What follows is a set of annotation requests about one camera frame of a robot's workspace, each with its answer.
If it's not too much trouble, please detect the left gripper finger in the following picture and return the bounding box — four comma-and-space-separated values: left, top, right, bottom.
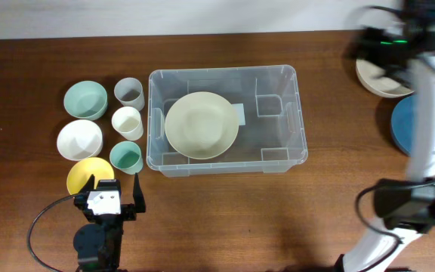
132, 173, 146, 213
81, 175, 95, 193

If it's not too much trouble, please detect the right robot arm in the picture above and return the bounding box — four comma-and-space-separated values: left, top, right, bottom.
334, 0, 435, 271

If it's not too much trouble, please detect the green cup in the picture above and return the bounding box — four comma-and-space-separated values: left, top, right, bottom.
110, 141, 143, 175

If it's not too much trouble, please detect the white bowl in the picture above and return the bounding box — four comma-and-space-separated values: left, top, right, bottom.
57, 119, 103, 161

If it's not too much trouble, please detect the clear plastic storage container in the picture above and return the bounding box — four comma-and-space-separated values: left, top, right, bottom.
147, 64, 308, 178

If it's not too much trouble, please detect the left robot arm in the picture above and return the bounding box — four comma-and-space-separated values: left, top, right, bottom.
73, 175, 147, 271

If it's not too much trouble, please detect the beige bowl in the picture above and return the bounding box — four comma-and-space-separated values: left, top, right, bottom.
356, 59, 413, 98
165, 91, 239, 160

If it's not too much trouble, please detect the blue bowl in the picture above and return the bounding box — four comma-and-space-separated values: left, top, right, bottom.
390, 95, 415, 156

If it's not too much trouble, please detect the yellow bowl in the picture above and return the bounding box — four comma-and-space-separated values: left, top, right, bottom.
66, 157, 115, 194

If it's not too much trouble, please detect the cream cup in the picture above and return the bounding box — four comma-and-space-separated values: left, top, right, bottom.
111, 107, 143, 141

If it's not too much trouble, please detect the green bowl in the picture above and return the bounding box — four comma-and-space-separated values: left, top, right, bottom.
63, 81, 108, 121

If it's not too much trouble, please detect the grey cup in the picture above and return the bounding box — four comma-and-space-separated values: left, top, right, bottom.
114, 77, 145, 111

